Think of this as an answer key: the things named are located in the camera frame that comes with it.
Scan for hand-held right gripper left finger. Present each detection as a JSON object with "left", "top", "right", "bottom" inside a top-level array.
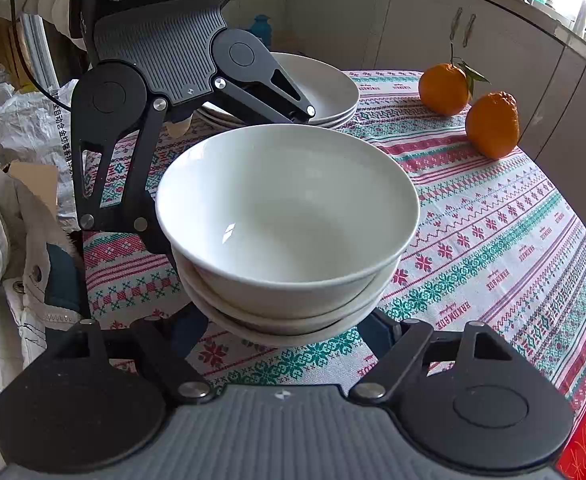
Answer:
[{"left": 45, "top": 305, "right": 214, "bottom": 403}]

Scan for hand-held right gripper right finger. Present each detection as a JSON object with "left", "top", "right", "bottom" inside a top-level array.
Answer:
[{"left": 349, "top": 308, "right": 516, "bottom": 403}]

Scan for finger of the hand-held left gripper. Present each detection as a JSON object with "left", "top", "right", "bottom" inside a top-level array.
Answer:
[
  {"left": 212, "top": 51, "right": 318, "bottom": 126},
  {"left": 72, "top": 96, "right": 176, "bottom": 257}
]

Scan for white bowl pink flowers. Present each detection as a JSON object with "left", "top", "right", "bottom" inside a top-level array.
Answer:
[{"left": 155, "top": 123, "right": 421, "bottom": 307}]

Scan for blue plastic bottle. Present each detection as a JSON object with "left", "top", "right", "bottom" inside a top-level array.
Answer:
[{"left": 249, "top": 14, "right": 274, "bottom": 51}]

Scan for brown cardboard box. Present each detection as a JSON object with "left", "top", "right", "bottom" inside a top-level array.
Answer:
[{"left": 5, "top": 160, "right": 62, "bottom": 217}]

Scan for person's white jacket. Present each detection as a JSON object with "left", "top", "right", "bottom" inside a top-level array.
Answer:
[{"left": 0, "top": 150, "right": 94, "bottom": 411}]

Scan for white printed plastic bag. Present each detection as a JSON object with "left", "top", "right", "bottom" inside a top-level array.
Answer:
[{"left": 0, "top": 80, "right": 82, "bottom": 222}]

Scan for white kitchen cabinets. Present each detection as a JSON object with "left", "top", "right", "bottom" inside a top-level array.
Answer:
[{"left": 223, "top": 0, "right": 586, "bottom": 226}]

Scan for orange with leaf stem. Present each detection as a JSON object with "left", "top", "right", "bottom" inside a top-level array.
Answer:
[{"left": 418, "top": 42, "right": 492, "bottom": 117}]

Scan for patterned red green tablecloth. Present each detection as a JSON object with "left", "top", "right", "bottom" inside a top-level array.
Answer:
[{"left": 80, "top": 70, "right": 586, "bottom": 411}]

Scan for bumpy orange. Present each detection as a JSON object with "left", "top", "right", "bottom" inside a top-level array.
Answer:
[{"left": 465, "top": 91, "right": 520, "bottom": 160}]

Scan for black cable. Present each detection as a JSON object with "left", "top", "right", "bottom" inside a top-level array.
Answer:
[{"left": 6, "top": 0, "right": 76, "bottom": 108}]

